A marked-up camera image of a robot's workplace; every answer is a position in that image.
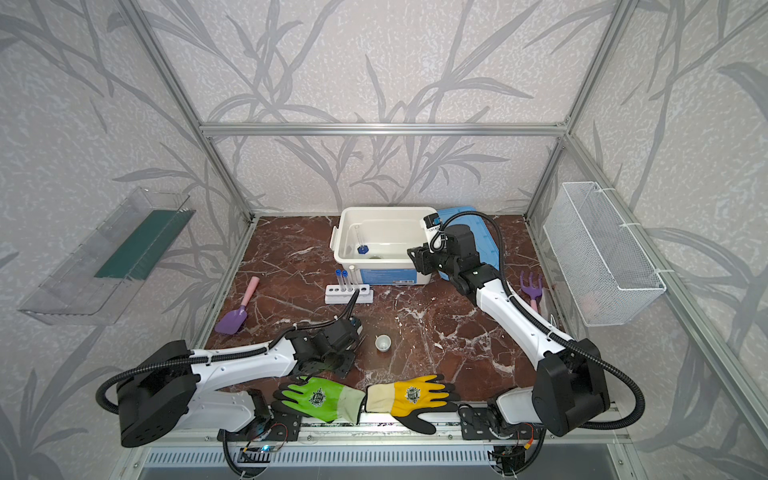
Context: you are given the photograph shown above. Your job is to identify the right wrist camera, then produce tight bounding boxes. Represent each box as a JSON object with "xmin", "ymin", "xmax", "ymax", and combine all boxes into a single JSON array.
[{"xmin": 423, "ymin": 212, "xmax": 441, "ymax": 243}]

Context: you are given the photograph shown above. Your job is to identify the blue handled metal tweezers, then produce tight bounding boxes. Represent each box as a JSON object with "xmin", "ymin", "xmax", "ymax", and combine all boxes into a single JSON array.
[{"xmin": 351, "ymin": 335, "xmax": 367, "ymax": 352}]

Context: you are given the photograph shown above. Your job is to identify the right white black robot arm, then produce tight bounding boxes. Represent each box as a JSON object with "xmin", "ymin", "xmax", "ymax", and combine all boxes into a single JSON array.
[{"xmin": 407, "ymin": 213, "xmax": 646, "ymax": 437}]

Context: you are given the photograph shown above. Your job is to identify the purple scoop pink handle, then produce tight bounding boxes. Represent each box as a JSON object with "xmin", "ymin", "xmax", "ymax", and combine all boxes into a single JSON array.
[{"xmin": 214, "ymin": 277, "xmax": 260, "ymax": 335}]

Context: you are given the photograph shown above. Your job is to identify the clear cylinder blue hexagonal base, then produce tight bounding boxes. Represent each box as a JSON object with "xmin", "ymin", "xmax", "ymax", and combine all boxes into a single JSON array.
[{"xmin": 350, "ymin": 224, "xmax": 369, "ymax": 255}]

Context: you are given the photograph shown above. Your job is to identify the small white crucible cup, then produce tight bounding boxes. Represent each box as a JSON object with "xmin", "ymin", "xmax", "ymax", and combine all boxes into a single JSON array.
[{"xmin": 375, "ymin": 335, "xmax": 392, "ymax": 353}]

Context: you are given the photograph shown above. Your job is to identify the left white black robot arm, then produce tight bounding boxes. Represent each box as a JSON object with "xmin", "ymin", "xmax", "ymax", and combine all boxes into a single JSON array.
[{"xmin": 95, "ymin": 290, "xmax": 362, "ymax": 448}]

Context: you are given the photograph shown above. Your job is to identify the green work glove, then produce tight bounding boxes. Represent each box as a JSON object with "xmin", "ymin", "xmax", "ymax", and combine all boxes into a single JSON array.
[{"xmin": 271, "ymin": 376, "xmax": 366, "ymax": 425}]

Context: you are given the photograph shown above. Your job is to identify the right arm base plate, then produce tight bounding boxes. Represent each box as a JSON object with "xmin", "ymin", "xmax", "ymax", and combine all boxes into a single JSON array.
[{"xmin": 458, "ymin": 403, "xmax": 541, "ymax": 443}]

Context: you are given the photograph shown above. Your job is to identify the blue plastic bin lid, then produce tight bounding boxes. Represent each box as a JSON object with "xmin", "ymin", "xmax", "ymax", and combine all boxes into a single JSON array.
[{"xmin": 437, "ymin": 206, "xmax": 499, "ymax": 269}]

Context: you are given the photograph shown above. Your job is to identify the clear acrylic wall shelf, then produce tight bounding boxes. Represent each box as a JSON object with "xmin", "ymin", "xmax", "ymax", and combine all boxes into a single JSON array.
[{"xmin": 19, "ymin": 187, "xmax": 195, "ymax": 326}]

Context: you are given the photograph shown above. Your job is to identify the purple rake pink handle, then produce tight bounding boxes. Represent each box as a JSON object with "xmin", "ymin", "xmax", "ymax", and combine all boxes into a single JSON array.
[{"xmin": 519, "ymin": 271, "xmax": 543, "ymax": 313}]

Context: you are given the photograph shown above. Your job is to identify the yellow work glove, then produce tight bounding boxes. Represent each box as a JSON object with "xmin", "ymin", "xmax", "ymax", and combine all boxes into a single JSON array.
[{"xmin": 364, "ymin": 374, "xmax": 461, "ymax": 435}]

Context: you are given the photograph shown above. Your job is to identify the white test tube rack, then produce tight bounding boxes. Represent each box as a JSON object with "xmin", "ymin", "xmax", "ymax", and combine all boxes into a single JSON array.
[{"xmin": 324, "ymin": 284, "xmax": 374, "ymax": 305}]

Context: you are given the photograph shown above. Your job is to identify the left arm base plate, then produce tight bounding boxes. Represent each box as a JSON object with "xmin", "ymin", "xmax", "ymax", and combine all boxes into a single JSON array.
[{"xmin": 227, "ymin": 412, "xmax": 303, "ymax": 442}]

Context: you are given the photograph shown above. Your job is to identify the white plastic storage bin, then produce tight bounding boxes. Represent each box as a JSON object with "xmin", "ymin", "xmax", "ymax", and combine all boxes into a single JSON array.
[{"xmin": 329, "ymin": 207, "xmax": 437, "ymax": 286}]

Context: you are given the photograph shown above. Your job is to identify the white wire mesh basket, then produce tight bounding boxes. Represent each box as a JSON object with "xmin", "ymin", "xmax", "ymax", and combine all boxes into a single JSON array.
[{"xmin": 543, "ymin": 182, "xmax": 666, "ymax": 327}]

